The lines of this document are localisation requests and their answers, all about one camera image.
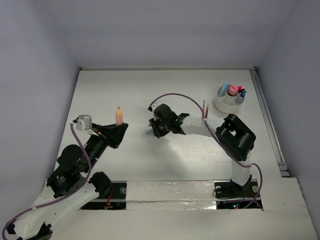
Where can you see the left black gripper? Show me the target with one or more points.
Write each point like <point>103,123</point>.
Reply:
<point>109,136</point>

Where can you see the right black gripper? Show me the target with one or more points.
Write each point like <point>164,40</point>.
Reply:
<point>154,122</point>

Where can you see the orange pastel highlighter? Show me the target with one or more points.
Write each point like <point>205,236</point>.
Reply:
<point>119,116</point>

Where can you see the green pastel highlighter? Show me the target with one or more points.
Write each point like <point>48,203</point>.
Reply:
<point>145,134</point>

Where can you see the black pink highlighter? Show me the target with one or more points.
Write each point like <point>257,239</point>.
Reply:
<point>240,88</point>

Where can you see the clear blue capped pen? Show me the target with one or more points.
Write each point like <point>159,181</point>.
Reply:
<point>242,94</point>

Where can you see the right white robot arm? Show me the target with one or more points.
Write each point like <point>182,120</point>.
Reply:
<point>231,134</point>

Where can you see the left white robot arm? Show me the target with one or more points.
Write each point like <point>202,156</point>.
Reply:
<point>73,184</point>

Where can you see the red gel pen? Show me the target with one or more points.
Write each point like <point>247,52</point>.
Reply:
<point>203,108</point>
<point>206,110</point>

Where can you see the white round pen holder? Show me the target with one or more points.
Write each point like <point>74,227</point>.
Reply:
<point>228,104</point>

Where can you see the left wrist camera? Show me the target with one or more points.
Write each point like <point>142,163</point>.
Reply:
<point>84,124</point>

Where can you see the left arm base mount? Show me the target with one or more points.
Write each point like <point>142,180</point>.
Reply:
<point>115,200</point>

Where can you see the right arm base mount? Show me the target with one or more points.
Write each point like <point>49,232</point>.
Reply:
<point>233,197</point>

